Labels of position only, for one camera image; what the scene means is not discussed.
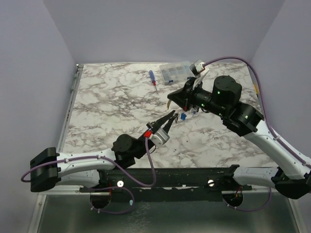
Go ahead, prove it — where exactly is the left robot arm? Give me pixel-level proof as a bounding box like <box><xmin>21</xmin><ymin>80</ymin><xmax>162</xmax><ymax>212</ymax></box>
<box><xmin>28</xmin><ymin>111</ymin><xmax>178</xmax><ymax>193</ymax></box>

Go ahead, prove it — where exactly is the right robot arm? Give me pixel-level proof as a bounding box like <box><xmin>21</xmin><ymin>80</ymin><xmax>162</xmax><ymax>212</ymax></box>
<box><xmin>168</xmin><ymin>76</ymin><xmax>311</xmax><ymax>200</ymax></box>

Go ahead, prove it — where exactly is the clear plastic organizer box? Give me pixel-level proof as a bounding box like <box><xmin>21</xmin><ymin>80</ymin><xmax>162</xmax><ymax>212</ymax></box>
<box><xmin>159</xmin><ymin>61</ymin><xmax>193</xmax><ymax>85</ymax></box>

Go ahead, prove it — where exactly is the blue red screwdriver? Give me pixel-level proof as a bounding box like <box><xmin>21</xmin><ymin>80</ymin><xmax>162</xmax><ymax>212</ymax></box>
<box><xmin>149</xmin><ymin>70</ymin><xmax>158</xmax><ymax>94</ymax></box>

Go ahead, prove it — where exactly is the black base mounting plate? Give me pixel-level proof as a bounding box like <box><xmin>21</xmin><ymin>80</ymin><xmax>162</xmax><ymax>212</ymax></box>
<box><xmin>50</xmin><ymin>165</ymin><xmax>253</xmax><ymax>202</ymax></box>

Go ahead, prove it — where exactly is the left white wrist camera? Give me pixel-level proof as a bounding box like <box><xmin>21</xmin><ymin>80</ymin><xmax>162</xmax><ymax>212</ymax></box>
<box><xmin>150</xmin><ymin>128</ymin><xmax>170</xmax><ymax>147</ymax></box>

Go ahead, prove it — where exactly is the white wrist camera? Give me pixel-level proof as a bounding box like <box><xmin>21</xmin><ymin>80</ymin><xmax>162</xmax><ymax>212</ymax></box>
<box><xmin>190</xmin><ymin>60</ymin><xmax>209</xmax><ymax>89</ymax></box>
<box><xmin>150</xmin><ymin>128</ymin><xmax>170</xmax><ymax>147</ymax></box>

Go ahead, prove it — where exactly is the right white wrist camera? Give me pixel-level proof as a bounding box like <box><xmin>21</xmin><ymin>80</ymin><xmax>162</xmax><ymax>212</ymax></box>
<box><xmin>190</xmin><ymin>60</ymin><xmax>209</xmax><ymax>89</ymax></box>

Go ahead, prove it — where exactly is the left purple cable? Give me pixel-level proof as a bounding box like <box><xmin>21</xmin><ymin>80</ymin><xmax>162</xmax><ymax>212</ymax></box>
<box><xmin>20</xmin><ymin>138</ymin><xmax>157</xmax><ymax>215</ymax></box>

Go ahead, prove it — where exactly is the purple cable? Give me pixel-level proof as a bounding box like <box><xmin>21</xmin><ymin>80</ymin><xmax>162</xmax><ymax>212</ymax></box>
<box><xmin>20</xmin><ymin>138</ymin><xmax>157</xmax><ymax>215</ymax></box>
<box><xmin>204</xmin><ymin>56</ymin><xmax>311</xmax><ymax>212</ymax></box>

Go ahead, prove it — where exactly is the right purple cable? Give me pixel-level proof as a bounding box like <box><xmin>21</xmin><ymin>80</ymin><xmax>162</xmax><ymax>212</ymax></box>
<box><xmin>204</xmin><ymin>56</ymin><xmax>311</xmax><ymax>212</ymax></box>

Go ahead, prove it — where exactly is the aluminium frame rail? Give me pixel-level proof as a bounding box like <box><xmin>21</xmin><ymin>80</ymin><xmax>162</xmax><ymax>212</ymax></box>
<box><xmin>38</xmin><ymin>189</ymin><xmax>85</xmax><ymax>196</ymax></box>

